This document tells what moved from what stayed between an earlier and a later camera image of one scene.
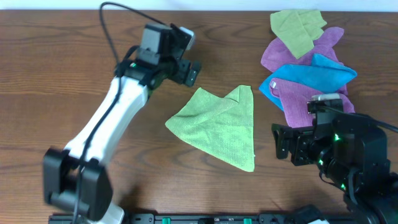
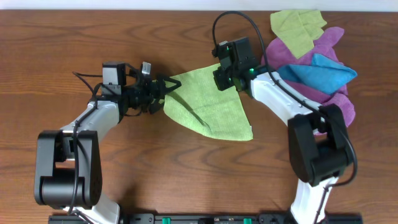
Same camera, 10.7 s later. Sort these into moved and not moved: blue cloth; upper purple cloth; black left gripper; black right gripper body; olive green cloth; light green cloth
Moved: black right gripper body; light green cloth; black left gripper
Not moved: olive green cloth; blue cloth; upper purple cloth
